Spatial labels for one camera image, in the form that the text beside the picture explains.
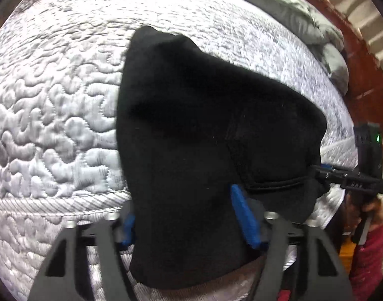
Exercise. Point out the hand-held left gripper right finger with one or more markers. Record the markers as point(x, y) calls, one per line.
point(244, 219)

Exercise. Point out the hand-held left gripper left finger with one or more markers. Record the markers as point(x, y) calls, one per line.
point(128, 230)

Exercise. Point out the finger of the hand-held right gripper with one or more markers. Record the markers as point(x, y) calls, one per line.
point(345, 178)

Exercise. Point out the black pants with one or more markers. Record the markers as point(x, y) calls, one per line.
point(194, 131)

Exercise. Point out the person's right hand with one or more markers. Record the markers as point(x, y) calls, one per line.
point(372, 207)

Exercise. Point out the wooden headboard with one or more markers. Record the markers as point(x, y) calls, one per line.
point(361, 84)

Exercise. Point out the beige striped curtain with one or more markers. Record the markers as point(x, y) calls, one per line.
point(376, 37)

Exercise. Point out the white quilted mattress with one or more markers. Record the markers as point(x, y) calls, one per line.
point(53, 100)

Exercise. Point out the grey comforter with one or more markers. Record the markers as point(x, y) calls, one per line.
point(288, 15)

